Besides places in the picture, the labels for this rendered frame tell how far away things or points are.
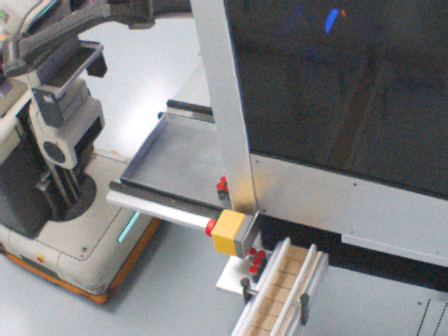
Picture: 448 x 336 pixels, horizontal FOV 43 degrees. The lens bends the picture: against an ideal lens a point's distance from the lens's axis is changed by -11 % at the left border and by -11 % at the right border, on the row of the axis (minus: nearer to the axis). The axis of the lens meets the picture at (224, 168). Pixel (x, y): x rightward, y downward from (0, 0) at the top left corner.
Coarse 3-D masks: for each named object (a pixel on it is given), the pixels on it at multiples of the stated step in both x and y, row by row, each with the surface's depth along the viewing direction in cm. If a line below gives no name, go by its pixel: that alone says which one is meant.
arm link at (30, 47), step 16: (96, 0) 141; (112, 0) 140; (128, 0) 143; (80, 16) 143; (96, 16) 141; (112, 16) 140; (128, 16) 143; (144, 16) 146; (48, 32) 148; (64, 32) 146; (80, 32) 148; (32, 48) 151; (48, 48) 152; (16, 64) 153; (32, 64) 155
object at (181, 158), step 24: (168, 120) 181; (192, 120) 176; (144, 144) 173; (168, 144) 175; (192, 144) 174; (216, 144) 173; (144, 168) 170; (168, 168) 169; (192, 168) 168; (216, 168) 167; (168, 192) 159; (192, 192) 162; (216, 192) 161
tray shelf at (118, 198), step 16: (192, 80) 194; (176, 96) 190; (192, 96) 189; (208, 96) 188; (176, 112) 185; (192, 112) 184; (112, 192) 166; (144, 208) 161; (160, 208) 160; (192, 224) 156
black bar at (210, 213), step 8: (112, 184) 166; (120, 184) 165; (128, 192) 164; (136, 192) 162; (144, 192) 162; (152, 200) 161; (160, 200) 160; (168, 200) 159; (176, 200) 159; (176, 208) 159; (184, 208) 157; (192, 208) 156; (200, 208) 156; (208, 208) 155; (208, 216) 155; (216, 216) 154
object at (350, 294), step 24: (312, 240) 147; (336, 264) 141; (360, 264) 140; (384, 264) 138; (408, 264) 137; (336, 288) 148; (360, 288) 144; (384, 288) 139; (408, 288) 135; (432, 288) 131; (312, 312) 162; (336, 312) 157; (360, 312) 152; (384, 312) 148; (408, 312) 143; (432, 312) 138
